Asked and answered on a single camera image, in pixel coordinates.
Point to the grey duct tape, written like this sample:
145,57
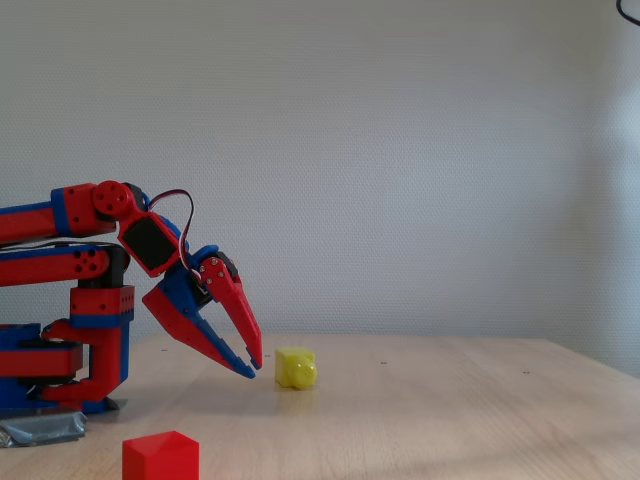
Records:
40,427

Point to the red cube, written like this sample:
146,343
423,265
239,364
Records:
160,460

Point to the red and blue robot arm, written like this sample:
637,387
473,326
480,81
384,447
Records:
30,220

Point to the blue and red robot base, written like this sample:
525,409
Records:
20,362

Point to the yellow block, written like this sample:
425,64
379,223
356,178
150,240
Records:
290,367

